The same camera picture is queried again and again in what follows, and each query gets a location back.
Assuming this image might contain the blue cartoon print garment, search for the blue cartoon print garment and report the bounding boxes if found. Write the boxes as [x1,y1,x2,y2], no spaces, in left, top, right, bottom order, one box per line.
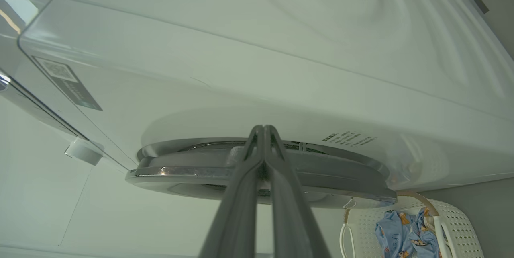
[375,210,418,258]

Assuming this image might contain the white front-load washing machine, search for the white front-load washing machine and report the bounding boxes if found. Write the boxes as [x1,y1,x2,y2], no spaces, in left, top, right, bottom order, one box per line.
[0,0,514,192]

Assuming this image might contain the small black floor bracket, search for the small black floor bracket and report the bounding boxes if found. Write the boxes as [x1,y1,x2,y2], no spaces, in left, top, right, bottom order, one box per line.
[466,0,490,14]

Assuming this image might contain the white perforated basket brown rim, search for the white perforated basket brown rim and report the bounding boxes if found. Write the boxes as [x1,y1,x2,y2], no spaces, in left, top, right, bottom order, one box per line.
[339,191,484,258]

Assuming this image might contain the round glass washing machine door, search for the round glass washing machine door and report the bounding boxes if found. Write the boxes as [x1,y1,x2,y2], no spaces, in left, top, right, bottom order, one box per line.
[125,137,398,209]

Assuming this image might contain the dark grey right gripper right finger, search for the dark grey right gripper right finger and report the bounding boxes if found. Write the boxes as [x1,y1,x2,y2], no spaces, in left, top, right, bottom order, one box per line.
[264,125,332,258]

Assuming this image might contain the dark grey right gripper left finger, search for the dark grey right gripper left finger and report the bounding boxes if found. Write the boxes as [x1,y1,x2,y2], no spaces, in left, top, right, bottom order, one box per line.
[199,125,266,258]

